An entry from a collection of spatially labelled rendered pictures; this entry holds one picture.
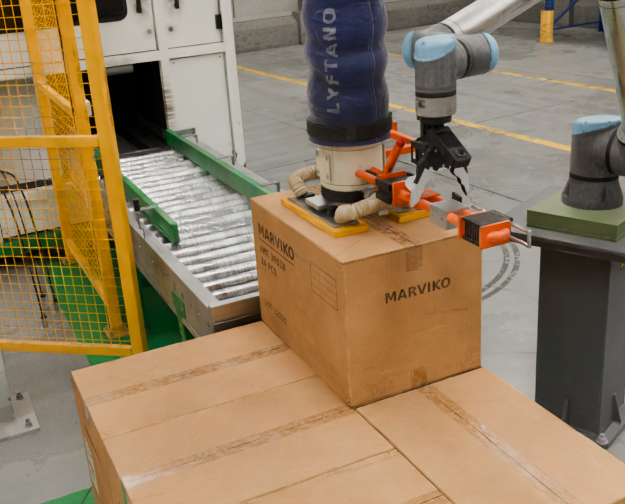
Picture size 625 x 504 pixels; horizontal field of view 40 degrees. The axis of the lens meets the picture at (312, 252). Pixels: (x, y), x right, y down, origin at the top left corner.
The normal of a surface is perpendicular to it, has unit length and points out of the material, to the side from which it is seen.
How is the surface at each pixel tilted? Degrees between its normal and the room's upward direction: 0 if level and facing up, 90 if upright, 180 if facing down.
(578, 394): 90
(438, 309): 90
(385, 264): 90
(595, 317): 90
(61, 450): 0
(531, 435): 0
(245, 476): 0
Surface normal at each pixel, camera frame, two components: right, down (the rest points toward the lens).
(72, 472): -0.07, -0.93
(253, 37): 0.51, 0.29
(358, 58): 0.14, -0.01
